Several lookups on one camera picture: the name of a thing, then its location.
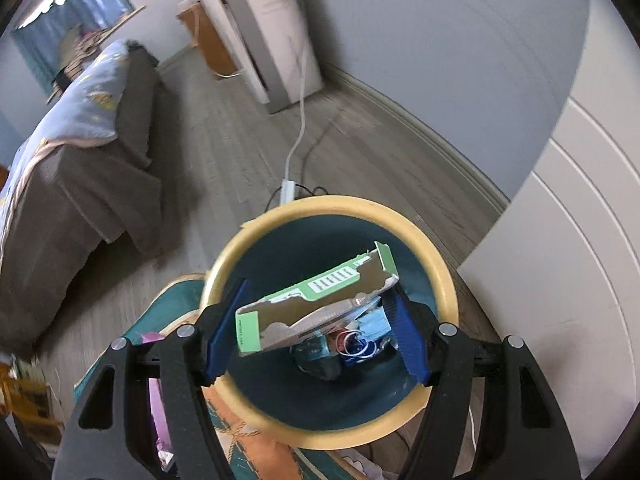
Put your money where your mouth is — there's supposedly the yellow rimmed trash bin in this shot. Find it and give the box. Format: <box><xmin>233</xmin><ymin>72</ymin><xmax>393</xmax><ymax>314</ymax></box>
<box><xmin>199</xmin><ymin>195</ymin><xmax>460</xmax><ymax>452</ymax></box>

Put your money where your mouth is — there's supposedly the bed with grey cover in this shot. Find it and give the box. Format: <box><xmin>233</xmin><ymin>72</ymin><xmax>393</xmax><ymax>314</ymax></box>
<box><xmin>0</xmin><ymin>40</ymin><xmax>166</xmax><ymax>356</ymax></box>

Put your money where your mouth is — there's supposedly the small wooden cabinet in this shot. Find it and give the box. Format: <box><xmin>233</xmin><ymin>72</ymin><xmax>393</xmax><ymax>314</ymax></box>
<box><xmin>176</xmin><ymin>0</ymin><xmax>238</xmax><ymax>81</ymax></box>

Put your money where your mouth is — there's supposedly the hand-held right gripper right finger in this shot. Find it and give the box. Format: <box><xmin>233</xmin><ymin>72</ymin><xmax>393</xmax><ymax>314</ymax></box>
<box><xmin>382</xmin><ymin>285</ymin><xmax>583</xmax><ymax>480</ymax></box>

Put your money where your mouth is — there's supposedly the green cardboard box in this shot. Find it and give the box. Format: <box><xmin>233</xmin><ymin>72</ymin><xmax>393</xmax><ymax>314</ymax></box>
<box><xmin>234</xmin><ymin>241</ymin><xmax>401</xmax><ymax>357</ymax></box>

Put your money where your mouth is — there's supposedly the blue wet wipes pack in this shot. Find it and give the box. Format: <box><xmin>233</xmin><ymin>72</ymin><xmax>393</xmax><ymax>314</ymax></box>
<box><xmin>292</xmin><ymin>335</ymin><xmax>351</xmax><ymax>380</ymax></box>

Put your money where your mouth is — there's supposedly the blue face mask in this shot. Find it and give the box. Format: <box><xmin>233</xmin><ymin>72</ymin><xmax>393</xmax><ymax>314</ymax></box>
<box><xmin>356</xmin><ymin>307</ymin><xmax>401</xmax><ymax>353</ymax></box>

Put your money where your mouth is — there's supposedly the wooden ledge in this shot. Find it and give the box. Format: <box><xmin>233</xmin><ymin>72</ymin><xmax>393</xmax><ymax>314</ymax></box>
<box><xmin>47</xmin><ymin>5</ymin><xmax>147</xmax><ymax>103</ymax></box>

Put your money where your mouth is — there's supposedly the white power cable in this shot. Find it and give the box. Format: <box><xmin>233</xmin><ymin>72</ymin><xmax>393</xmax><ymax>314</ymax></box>
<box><xmin>282</xmin><ymin>42</ymin><xmax>311</xmax><ymax>183</ymax></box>

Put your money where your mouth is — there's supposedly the thin white cable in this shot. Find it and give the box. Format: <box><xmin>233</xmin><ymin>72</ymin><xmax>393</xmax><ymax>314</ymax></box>
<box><xmin>465</xmin><ymin>405</ymin><xmax>478</xmax><ymax>461</ymax></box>

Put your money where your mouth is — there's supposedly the yellow wooden rack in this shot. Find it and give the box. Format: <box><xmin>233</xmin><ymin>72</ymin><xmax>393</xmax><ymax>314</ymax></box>
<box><xmin>0</xmin><ymin>355</ymin><xmax>66</xmax><ymax>448</ymax></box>

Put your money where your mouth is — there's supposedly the light blue quilt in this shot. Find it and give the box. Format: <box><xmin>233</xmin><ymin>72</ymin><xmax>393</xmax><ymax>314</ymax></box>
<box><xmin>0</xmin><ymin>40</ymin><xmax>131</xmax><ymax>241</ymax></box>

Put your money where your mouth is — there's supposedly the black cable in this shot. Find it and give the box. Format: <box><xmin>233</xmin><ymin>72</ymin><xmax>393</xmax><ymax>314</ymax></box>
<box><xmin>263</xmin><ymin>186</ymin><xmax>328</xmax><ymax>211</ymax></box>

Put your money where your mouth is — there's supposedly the white wardrobe door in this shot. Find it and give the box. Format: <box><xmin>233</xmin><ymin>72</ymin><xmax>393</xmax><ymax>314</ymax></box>
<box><xmin>457</xmin><ymin>0</ymin><xmax>640</xmax><ymax>480</ymax></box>

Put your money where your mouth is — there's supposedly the white air purifier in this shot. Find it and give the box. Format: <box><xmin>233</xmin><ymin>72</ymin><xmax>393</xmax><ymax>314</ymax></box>
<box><xmin>195</xmin><ymin>0</ymin><xmax>325</xmax><ymax>115</ymax></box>

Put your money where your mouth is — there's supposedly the pink plastic packet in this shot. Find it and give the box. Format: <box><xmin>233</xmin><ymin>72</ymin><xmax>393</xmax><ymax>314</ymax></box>
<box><xmin>141</xmin><ymin>331</ymin><xmax>176</xmax><ymax>466</ymax></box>

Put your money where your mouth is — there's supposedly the teal orange patterned rug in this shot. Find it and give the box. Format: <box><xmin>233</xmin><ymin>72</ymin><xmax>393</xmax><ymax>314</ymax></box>
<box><xmin>75</xmin><ymin>274</ymin><xmax>396</xmax><ymax>480</ymax></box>

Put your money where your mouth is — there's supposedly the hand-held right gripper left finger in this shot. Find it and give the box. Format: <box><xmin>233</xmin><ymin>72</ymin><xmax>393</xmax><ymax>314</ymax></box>
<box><xmin>51</xmin><ymin>277</ymin><xmax>251</xmax><ymax>480</ymax></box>

